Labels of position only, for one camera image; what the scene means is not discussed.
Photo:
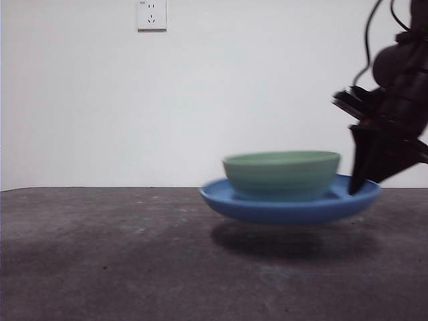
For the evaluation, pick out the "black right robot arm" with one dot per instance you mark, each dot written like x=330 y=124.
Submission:
x=408 y=77

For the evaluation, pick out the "white wall socket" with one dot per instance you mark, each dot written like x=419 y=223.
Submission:
x=152 y=25

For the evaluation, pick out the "green ribbed bowl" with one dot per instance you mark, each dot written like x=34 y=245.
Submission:
x=281 y=177

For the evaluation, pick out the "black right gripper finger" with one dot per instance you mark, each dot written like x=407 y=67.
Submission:
x=394 y=154
x=362 y=154

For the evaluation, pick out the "blue plate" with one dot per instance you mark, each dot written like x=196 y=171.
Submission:
x=284 y=212

